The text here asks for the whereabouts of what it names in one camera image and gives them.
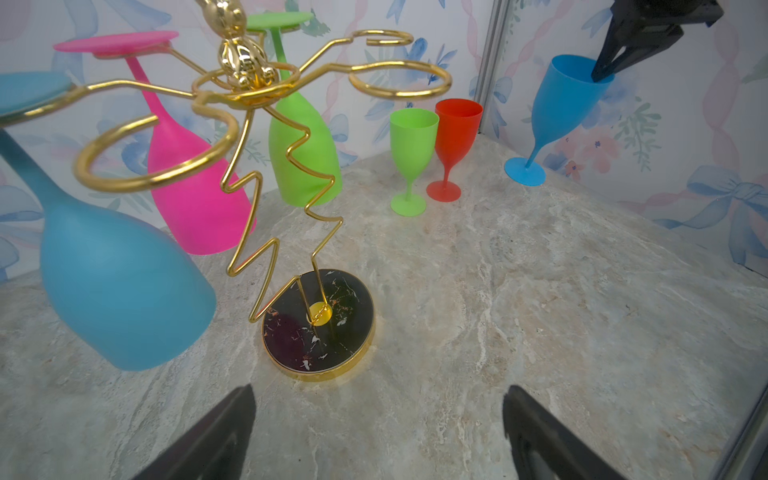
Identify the bright blue wine glass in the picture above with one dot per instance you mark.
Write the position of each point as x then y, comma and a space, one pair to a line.
565, 97

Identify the right aluminium corner post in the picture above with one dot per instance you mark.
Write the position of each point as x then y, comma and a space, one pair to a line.
492, 53

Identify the green wine glass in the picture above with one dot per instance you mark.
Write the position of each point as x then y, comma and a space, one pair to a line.
319, 153
413, 133

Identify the pink wine glass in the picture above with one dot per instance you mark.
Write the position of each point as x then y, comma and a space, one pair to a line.
203, 219

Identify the teal blue wine glass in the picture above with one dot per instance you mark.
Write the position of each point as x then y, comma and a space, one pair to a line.
123, 286

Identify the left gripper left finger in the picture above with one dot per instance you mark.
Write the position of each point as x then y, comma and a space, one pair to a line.
215, 447

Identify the red wine glass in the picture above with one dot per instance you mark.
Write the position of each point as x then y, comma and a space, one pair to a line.
459, 121

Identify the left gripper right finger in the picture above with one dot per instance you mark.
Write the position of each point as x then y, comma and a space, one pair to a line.
542, 447

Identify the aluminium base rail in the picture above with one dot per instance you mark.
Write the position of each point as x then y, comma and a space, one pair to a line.
745, 455

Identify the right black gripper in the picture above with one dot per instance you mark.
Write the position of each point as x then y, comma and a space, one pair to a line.
628, 41

